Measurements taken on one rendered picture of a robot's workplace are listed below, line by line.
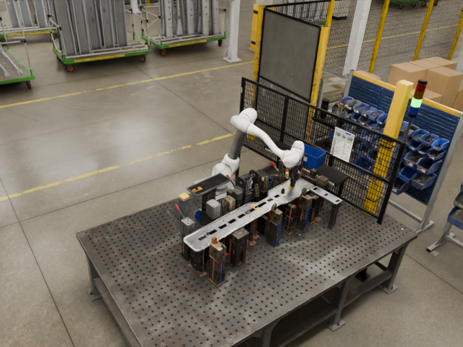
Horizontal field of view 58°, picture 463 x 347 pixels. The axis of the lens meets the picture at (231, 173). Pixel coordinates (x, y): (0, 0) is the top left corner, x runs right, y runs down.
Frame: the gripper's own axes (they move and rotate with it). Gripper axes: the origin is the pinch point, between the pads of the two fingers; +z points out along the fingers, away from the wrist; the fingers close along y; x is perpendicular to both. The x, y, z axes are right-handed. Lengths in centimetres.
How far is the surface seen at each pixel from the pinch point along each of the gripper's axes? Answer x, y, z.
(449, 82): 428, -34, 13
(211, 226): -91, -5, 5
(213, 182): -65, -33, -11
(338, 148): 54, 7, -19
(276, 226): -42.9, 20.9, 13.6
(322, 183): 23.4, 16.3, 2.2
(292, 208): -21.9, 19.0, 6.6
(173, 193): -5, -174, 106
